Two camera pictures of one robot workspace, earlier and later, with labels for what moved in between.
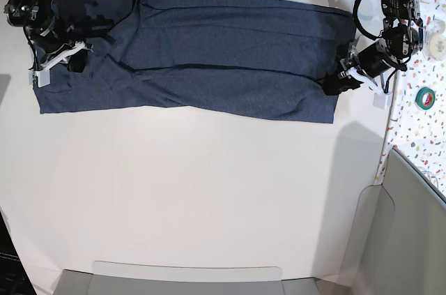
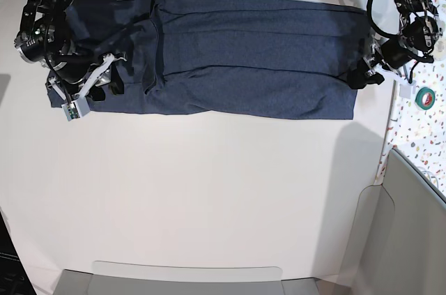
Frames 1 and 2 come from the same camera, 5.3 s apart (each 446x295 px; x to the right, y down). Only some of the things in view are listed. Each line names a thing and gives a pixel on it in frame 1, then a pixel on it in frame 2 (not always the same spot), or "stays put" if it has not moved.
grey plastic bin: [398, 247] stays put
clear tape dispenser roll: [434, 40] stays put
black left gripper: [51, 37] -> [89, 75]
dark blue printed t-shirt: [199, 55] stays put
